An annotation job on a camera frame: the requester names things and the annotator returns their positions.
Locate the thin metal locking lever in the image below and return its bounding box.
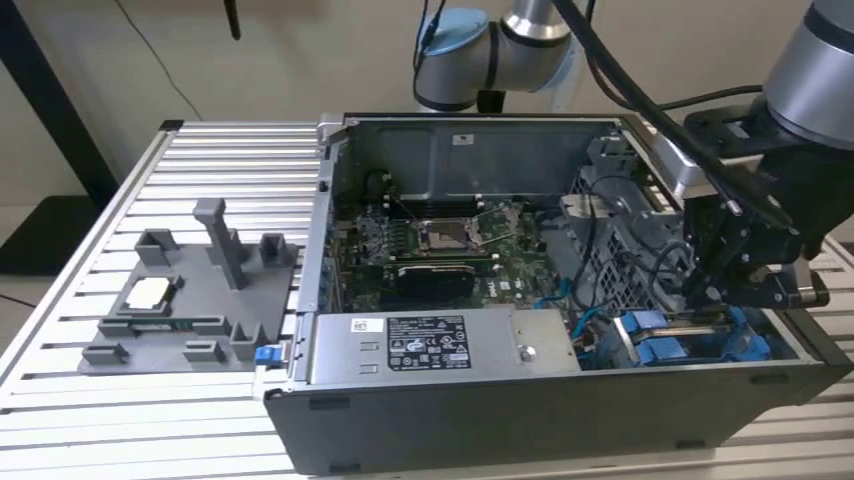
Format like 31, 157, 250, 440
392, 196, 425, 223

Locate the black upright post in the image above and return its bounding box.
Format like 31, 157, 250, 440
0, 0, 121, 202

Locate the long black wire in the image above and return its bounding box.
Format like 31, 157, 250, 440
572, 173, 660, 307

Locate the black camera bracket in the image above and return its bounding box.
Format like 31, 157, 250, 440
682, 98, 771, 162

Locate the black disk wire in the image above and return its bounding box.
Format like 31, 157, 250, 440
648, 233, 731, 322

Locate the black hanging antenna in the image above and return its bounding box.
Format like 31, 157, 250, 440
222, 0, 243, 41

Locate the green motherboard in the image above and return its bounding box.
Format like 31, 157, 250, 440
333, 199, 570, 314

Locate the CPU socket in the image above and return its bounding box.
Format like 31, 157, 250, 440
417, 217, 477, 254

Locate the open grey PC case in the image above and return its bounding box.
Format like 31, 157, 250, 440
251, 110, 854, 476

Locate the silver power supply unit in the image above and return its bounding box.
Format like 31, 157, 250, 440
309, 306, 580, 387

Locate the grey plastic parts rack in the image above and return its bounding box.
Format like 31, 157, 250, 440
78, 197, 309, 376

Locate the thin black wall cable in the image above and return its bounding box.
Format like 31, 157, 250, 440
114, 0, 205, 122

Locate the silver CPU chip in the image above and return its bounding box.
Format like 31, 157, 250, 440
125, 277, 178, 310

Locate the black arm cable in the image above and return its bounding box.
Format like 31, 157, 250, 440
414, 0, 450, 66

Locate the metal socket cover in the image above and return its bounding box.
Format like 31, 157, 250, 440
469, 206, 526, 245

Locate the thick black tool cable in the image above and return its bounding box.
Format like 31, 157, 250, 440
550, 0, 803, 236

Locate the black flat base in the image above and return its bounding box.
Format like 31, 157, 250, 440
0, 194, 103, 277

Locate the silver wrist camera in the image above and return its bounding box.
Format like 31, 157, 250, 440
649, 130, 712, 200

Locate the hard disk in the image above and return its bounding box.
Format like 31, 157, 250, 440
614, 305, 771, 347

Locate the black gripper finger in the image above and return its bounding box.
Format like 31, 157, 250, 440
725, 264, 832, 310
684, 195, 801, 314

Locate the grey metal disk bay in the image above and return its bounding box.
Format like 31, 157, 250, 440
540, 133, 803, 372

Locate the green RAM stick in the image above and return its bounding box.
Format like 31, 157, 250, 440
106, 314, 226, 333

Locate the blue empty disk carrier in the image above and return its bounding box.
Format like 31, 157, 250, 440
636, 335, 773, 365

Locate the black RAM slot bank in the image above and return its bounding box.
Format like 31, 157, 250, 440
381, 191, 524, 210

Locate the blue data wire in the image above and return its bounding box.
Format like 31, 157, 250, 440
537, 292, 613, 351

